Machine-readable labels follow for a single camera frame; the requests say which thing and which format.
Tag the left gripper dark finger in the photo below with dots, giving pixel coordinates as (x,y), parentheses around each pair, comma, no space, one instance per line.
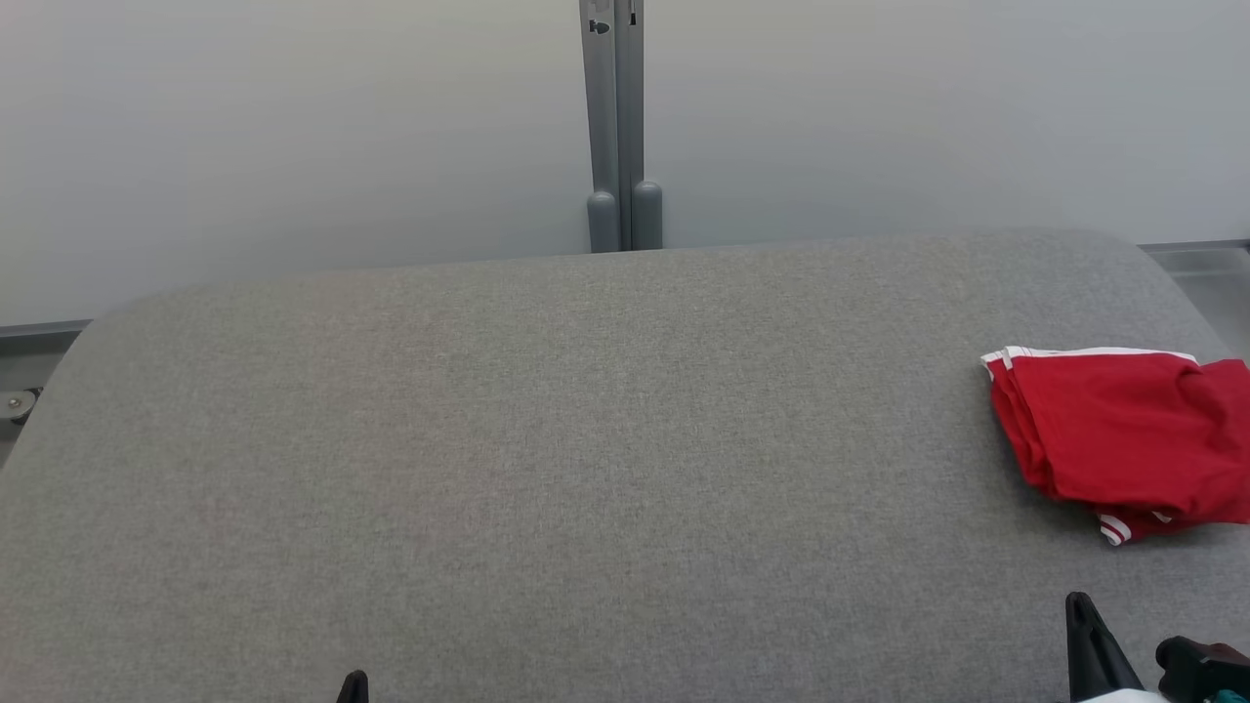
(354,688)

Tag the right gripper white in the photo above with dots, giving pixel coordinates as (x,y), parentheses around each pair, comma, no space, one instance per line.
(1123,697)

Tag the red shorts with white hem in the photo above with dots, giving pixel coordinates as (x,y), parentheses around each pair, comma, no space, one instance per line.
(1094,430)

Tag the grey fabric sofa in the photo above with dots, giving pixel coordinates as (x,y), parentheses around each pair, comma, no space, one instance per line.
(488,439)

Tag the grey metal floor foot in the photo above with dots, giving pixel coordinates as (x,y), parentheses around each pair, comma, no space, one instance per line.
(18,403)

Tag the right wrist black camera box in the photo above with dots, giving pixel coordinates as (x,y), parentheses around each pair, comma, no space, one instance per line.
(1201,674)

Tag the grey partition base rail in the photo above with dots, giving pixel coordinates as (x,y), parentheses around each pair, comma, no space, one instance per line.
(39,337)
(1201,246)

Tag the grey partition post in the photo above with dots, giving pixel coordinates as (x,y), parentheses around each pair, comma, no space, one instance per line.
(598,98)
(632,98)

